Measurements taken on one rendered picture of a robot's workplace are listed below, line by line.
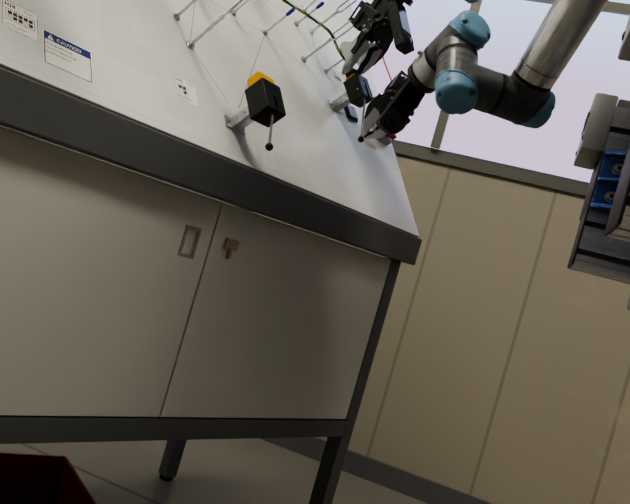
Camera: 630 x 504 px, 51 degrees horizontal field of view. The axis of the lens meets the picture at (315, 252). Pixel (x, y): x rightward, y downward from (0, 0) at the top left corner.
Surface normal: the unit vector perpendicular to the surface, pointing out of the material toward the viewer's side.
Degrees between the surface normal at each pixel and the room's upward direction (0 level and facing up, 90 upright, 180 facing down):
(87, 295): 90
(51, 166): 90
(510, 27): 90
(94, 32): 54
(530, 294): 90
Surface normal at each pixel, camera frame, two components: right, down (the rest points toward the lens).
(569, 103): -0.28, -0.10
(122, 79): 0.75, -0.40
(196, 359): 0.72, 0.20
